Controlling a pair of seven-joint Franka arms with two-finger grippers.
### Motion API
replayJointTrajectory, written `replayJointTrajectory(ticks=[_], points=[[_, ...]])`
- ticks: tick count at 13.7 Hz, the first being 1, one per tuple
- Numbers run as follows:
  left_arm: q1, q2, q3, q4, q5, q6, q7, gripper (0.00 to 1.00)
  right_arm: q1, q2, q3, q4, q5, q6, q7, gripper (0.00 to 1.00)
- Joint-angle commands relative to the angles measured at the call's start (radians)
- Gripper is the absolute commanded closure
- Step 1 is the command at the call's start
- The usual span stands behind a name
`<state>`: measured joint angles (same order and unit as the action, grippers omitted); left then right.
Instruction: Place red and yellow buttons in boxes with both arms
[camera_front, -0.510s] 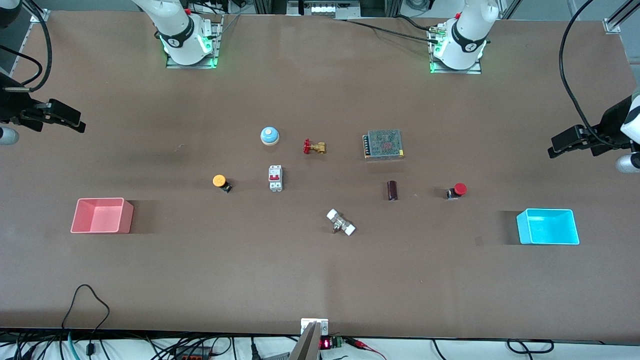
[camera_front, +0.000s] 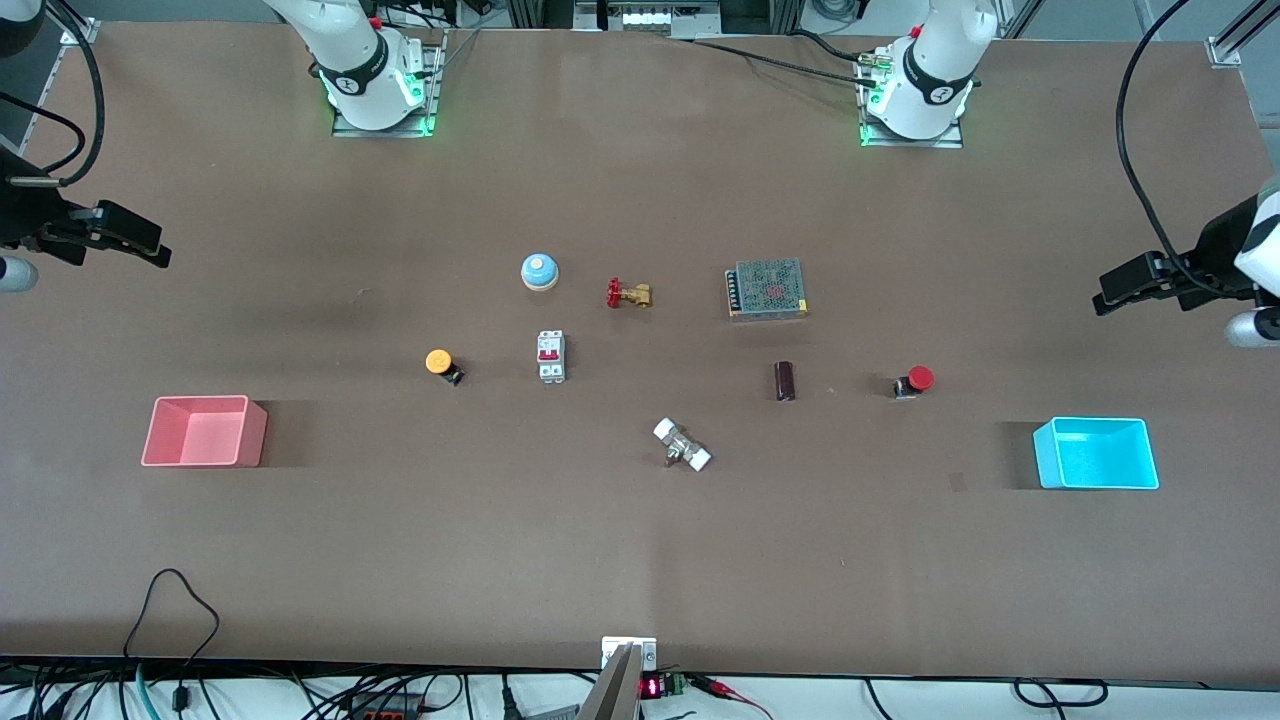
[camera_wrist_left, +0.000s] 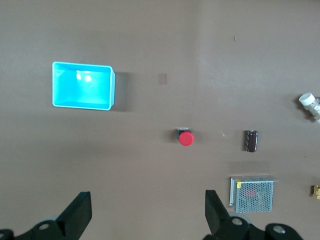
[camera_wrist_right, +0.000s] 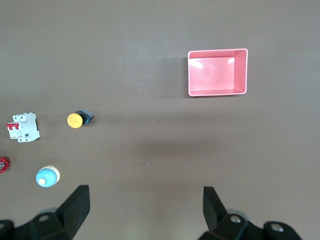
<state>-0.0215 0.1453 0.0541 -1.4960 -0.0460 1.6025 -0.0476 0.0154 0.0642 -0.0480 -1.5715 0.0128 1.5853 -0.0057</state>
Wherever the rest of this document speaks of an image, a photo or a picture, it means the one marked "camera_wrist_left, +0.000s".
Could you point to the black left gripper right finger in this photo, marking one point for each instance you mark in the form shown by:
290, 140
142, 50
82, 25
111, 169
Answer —
217, 217

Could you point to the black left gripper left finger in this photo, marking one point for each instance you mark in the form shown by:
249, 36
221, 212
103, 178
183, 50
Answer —
72, 220

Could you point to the red push button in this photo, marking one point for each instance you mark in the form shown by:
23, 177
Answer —
186, 139

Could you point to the metal mesh power supply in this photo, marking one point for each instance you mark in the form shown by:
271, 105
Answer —
253, 196

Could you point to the dark brown cylindrical capacitor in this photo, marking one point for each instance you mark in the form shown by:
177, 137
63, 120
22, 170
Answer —
250, 141

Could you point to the light blue plastic box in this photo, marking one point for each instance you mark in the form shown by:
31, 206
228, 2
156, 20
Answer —
82, 87

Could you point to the white capped metal valve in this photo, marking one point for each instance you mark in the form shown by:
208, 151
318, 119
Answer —
308, 100

